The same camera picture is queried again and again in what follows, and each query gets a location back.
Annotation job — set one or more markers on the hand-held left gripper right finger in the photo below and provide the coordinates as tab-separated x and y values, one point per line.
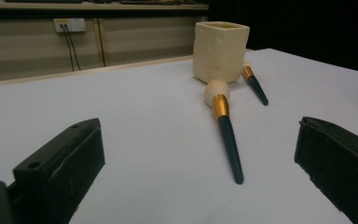
341	165

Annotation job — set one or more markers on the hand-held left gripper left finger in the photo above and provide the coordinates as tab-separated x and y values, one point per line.
65	168

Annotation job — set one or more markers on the cream square brush holder cup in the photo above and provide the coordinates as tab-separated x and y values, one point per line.
219	51

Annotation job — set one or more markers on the white table cover sheet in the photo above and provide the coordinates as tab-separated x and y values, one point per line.
152	124

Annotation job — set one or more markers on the beige vertical wall trim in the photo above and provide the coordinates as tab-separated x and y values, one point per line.
97	40

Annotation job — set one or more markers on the white wall socket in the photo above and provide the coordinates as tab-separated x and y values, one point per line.
71	25

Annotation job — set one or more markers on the black horizontal rail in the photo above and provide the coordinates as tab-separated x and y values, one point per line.
74	14

